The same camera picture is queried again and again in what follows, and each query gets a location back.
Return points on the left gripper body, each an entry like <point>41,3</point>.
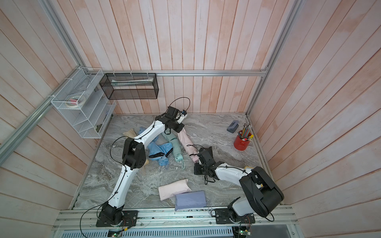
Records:
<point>176,126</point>

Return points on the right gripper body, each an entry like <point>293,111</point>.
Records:
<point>200,169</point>

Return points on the small pink umbrella sleeve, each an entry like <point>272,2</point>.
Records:
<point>187,143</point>

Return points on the blue umbrella sleeve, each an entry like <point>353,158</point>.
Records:
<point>142,129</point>

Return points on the blue umbrella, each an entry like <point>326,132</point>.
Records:
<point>160,153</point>

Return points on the beige umbrella sleeve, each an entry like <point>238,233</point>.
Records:
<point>131,133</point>

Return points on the small pink umbrella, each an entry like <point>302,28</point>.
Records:
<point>195,158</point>

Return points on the black umbrella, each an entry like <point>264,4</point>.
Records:
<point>207,180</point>

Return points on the mint green umbrella sleeve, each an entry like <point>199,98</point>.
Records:
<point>171,138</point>

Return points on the beige umbrella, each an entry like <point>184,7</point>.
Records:
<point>144,166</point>

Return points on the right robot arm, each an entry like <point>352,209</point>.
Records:
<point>262,195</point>

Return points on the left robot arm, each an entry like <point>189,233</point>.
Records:
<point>133,158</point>

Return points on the lavender umbrella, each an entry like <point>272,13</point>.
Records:
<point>190,200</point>

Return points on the red pencil cup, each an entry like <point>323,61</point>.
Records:
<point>244,137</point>

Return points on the grey stapler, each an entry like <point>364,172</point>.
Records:
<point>233,126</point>

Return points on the large pink umbrella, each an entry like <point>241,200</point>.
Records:
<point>170,190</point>

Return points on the black mesh basket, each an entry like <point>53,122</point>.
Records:
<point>127,86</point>

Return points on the tape roll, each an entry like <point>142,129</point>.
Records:
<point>75,101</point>

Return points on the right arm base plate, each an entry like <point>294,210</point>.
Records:
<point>228,216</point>

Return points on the white wire shelf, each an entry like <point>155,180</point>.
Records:
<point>90,120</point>

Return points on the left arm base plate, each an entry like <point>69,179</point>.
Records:
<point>119,218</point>

